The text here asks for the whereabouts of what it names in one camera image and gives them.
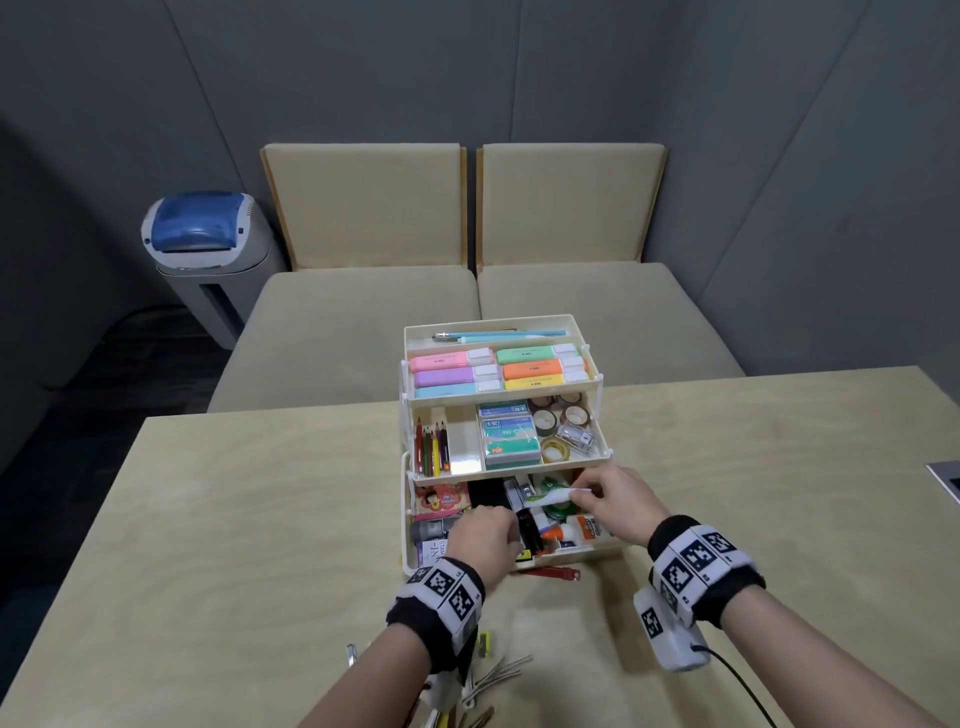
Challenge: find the person's left hand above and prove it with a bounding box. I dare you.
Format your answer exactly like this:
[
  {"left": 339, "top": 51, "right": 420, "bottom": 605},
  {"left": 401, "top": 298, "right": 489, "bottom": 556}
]
[{"left": 446, "top": 506, "right": 524, "bottom": 594}]

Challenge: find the person's right hand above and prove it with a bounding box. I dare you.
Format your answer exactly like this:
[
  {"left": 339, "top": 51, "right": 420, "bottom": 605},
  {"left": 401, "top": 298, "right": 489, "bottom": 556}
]
[{"left": 569, "top": 464, "right": 673, "bottom": 549}]

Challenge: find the white glue bottle orange cap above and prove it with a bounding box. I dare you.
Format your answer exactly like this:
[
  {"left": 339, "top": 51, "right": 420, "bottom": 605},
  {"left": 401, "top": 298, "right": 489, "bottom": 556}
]
[{"left": 539, "top": 515, "right": 614, "bottom": 546}]

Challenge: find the grey date stamp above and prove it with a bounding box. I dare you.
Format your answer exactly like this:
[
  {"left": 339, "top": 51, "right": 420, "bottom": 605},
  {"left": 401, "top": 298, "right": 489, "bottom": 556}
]
[{"left": 410, "top": 517, "right": 463, "bottom": 544}]

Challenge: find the pink cartoon card pack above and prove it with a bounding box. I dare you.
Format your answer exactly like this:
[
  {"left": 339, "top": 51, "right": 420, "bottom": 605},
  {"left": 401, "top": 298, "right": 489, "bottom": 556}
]
[{"left": 413, "top": 483, "right": 472, "bottom": 522}]

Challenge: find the white green correction tape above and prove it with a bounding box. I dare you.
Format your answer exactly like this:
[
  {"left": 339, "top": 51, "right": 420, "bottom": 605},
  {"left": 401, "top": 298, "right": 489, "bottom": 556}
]
[{"left": 524, "top": 474, "right": 580, "bottom": 524}]

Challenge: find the white plastic paddle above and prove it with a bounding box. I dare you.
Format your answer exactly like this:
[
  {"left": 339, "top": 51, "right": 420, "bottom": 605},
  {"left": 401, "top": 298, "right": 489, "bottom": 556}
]
[{"left": 533, "top": 487, "right": 595, "bottom": 513}]

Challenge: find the cream tiered organizer box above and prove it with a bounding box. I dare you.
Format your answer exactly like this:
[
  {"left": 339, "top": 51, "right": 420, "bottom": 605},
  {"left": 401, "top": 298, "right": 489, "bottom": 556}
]
[{"left": 399, "top": 314, "right": 625, "bottom": 577}]

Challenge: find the green white staple box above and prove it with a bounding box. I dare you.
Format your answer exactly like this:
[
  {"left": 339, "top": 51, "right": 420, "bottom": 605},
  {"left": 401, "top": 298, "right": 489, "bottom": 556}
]
[{"left": 483, "top": 433, "right": 544, "bottom": 472}]

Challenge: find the pile of metal paper clips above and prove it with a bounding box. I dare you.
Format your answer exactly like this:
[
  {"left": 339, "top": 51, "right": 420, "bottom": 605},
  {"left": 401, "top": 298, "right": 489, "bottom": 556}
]
[{"left": 344, "top": 643, "right": 535, "bottom": 728}]

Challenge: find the yellow highlighter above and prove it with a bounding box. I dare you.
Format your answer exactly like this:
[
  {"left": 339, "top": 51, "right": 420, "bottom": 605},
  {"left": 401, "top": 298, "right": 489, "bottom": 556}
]
[{"left": 503, "top": 372, "right": 592, "bottom": 392}]

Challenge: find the light blue highlighter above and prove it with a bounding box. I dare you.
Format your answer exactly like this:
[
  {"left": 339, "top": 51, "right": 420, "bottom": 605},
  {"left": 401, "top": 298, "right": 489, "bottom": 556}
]
[{"left": 414, "top": 380, "right": 502, "bottom": 400}]

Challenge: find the orange highlighter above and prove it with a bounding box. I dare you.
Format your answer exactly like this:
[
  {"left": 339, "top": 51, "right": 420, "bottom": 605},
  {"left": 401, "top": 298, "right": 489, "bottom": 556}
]
[{"left": 502, "top": 358, "right": 588, "bottom": 382}]

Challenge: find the purple highlighter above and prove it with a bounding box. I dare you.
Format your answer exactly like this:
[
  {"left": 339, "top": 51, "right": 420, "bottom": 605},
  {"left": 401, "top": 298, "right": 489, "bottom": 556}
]
[{"left": 414, "top": 365, "right": 500, "bottom": 389}]

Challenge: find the green highlighter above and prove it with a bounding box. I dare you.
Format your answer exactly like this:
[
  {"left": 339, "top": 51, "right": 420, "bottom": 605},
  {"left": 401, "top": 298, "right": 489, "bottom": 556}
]
[{"left": 496, "top": 343, "right": 580, "bottom": 367}]

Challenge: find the pink highlighter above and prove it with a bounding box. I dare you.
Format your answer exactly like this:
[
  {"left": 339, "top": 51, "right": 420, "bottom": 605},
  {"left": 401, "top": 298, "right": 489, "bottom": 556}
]
[{"left": 410, "top": 348, "right": 494, "bottom": 374}]

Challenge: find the person's right forearm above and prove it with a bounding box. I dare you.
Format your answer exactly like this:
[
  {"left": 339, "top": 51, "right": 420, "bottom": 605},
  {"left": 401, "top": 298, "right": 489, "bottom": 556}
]
[{"left": 722, "top": 584, "right": 948, "bottom": 728}]

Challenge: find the person's left forearm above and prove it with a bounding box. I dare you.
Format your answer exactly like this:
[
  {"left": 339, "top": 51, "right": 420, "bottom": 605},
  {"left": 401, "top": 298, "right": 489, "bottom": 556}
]
[{"left": 299, "top": 622, "right": 434, "bottom": 728}]

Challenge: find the black white marker wristband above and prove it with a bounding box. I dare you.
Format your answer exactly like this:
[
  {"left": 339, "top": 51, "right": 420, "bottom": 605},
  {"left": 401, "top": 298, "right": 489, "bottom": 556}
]
[
  {"left": 386, "top": 557, "right": 487, "bottom": 674},
  {"left": 647, "top": 515, "right": 767, "bottom": 630}
]

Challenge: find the beige sofa chair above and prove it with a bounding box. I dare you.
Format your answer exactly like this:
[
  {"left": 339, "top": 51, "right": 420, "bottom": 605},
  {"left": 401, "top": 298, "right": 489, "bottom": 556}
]
[
  {"left": 207, "top": 143, "right": 481, "bottom": 414},
  {"left": 474, "top": 143, "right": 746, "bottom": 390}
]

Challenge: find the grey table socket panel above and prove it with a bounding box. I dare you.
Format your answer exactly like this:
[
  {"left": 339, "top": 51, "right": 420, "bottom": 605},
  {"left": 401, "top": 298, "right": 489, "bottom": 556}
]
[{"left": 926, "top": 461, "right": 960, "bottom": 505}]

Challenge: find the grey blue-lid paper shredder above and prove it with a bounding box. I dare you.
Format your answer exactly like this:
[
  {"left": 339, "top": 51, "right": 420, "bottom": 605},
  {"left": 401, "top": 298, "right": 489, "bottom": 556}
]
[{"left": 140, "top": 191, "right": 288, "bottom": 351}]

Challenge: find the black camera cable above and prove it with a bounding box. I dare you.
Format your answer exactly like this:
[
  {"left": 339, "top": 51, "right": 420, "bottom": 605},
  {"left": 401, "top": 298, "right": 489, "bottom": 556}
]
[{"left": 689, "top": 644, "right": 781, "bottom": 728}]

